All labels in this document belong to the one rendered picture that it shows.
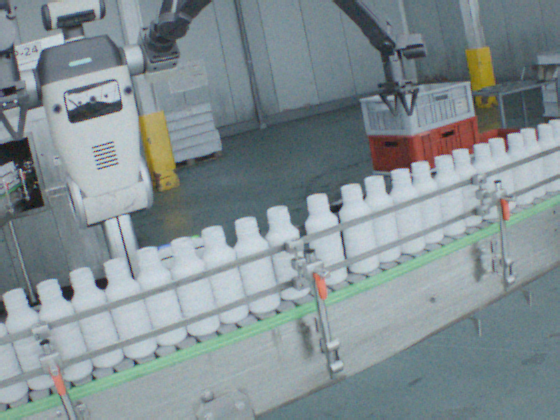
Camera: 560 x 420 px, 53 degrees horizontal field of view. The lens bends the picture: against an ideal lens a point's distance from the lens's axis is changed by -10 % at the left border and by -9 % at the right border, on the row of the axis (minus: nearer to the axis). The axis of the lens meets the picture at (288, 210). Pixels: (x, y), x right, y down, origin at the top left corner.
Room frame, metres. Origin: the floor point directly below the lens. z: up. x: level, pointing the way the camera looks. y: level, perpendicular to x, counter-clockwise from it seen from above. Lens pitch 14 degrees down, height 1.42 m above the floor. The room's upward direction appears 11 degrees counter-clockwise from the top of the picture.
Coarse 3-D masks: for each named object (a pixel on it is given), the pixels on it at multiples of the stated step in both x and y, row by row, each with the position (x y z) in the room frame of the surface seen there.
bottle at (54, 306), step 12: (48, 288) 0.86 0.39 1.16; (48, 300) 0.86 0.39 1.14; (60, 300) 0.87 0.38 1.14; (48, 312) 0.85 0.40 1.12; (60, 312) 0.85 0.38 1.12; (72, 312) 0.87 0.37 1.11; (72, 324) 0.86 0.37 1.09; (60, 336) 0.85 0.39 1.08; (72, 336) 0.86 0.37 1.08; (60, 348) 0.85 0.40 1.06; (72, 348) 0.85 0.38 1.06; (84, 348) 0.87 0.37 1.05; (72, 372) 0.85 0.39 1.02; (84, 372) 0.85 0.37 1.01
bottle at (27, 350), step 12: (12, 300) 0.84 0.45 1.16; (24, 300) 0.86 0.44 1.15; (12, 312) 0.84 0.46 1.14; (24, 312) 0.85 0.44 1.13; (36, 312) 0.87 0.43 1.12; (12, 324) 0.83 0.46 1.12; (24, 324) 0.83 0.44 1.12; (24, 348) 0.83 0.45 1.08; (36, 348) 0.83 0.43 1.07; (24, 360) 0.83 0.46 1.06; (36, 360) 0.83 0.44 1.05; (36, 384) 0.83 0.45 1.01; (48, 384) 0.83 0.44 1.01
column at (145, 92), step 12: (120, 0) 8.59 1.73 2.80; (132, 0) 8.72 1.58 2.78; (120, 12) 8.71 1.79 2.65; (132, 12) 8.71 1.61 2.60; (132, 24) 8.69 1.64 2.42; (132, 36) 8.68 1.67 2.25; (144, 84) 8.69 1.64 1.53; (144, 96) 8.68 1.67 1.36; (156, 96) 8.64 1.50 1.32; (144, 108) 8.64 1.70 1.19; (156, 108) 8.71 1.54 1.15
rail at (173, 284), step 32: (448, 192) 1.18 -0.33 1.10; (512, 192) 1.27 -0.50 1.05; (352, 224) 1.08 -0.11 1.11; (448, 224) 1.17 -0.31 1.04; (256, 256) 0.99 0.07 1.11; (160, 288) 0.92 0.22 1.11; (288, 288) 1.01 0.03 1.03; (64, 320) 0.85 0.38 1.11; (192, 320) 0.94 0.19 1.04; (96, 352) 0.86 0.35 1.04; (0, 384) 0.79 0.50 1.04
